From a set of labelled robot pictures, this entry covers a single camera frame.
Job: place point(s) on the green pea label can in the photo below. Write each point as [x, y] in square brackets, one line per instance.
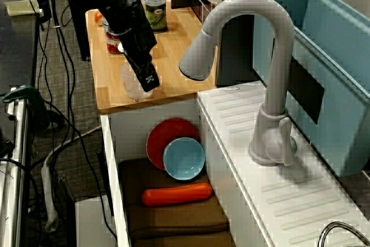
[157, 18]

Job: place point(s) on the brown folded cloth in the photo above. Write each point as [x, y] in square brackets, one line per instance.
[173, 221]

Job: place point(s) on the white power strip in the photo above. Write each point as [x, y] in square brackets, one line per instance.
[47, 195]

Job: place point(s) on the tomato label can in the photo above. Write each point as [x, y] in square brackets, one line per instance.
[112, 44]

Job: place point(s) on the light blue bowl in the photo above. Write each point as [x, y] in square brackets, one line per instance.
[183, 158]

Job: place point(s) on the yellow paper note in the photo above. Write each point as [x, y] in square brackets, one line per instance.
[20, 8]

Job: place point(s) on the metal frame rail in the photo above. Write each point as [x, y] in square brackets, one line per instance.
[16, 171]

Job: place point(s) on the white toy sink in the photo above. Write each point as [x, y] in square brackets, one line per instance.
[245, 195]

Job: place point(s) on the red plate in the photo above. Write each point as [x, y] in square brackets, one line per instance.
[164, 137]

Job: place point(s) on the dark gray desk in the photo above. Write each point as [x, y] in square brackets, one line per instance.
[14, 50]

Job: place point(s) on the black vertical panel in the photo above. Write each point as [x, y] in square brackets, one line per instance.
[240, 56]

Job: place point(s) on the white box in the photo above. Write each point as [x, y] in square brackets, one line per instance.
[92, 224]

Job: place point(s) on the orange toy bread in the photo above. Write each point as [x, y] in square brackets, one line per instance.
[99, 17]

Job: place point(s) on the wooden countertop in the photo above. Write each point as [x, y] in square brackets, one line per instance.
[170, 53]

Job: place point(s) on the black equipment cabinet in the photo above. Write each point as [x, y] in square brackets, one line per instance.
[84, 41]

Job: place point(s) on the orange carrot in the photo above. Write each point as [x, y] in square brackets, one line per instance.
[176, 195]

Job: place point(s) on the gray toy faucet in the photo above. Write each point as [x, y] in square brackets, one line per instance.
[274, 85]

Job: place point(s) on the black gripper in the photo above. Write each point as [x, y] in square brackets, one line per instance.
[138, 44]

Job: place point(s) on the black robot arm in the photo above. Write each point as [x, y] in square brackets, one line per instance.
[115, 7]

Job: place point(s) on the clear plastic cup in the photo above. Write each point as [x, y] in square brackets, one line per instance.
[130, 85]

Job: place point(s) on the green clamp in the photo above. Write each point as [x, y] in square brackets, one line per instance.
[31, 99]

